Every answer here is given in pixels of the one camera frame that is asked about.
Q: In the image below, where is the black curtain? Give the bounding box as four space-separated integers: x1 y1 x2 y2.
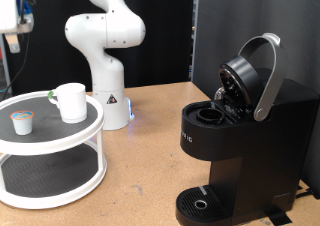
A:
0 0 195 97

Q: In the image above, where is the grey metal frame post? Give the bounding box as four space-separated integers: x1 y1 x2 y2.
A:
0 32 13 94
189 0 200 82

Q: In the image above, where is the white mug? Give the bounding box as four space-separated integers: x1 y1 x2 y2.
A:
47 82 89 124

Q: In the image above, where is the black hanging cable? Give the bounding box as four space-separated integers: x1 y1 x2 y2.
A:
0 0 37 99

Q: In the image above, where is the white two-tier turntable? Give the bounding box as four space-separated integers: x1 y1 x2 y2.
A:
0 90 108 210

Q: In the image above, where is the black Keurig power cord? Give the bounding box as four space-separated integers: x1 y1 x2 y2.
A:
294 185 316 200

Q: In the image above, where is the silver Keurig lid handle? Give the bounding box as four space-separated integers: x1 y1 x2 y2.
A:
237 32 289 123

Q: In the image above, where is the black Keurig coffee machine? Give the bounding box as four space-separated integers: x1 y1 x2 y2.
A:
175 54 320 226

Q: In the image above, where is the black square lid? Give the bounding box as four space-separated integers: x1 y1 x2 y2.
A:
191 0 320 200

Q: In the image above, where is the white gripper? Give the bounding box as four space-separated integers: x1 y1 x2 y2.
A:
0 0 21 54

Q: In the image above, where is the coffee pod orange blue lid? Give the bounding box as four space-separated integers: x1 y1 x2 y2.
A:
9 110 35 136

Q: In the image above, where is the black tape strip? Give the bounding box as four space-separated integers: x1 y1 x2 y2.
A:
264 207 294 226

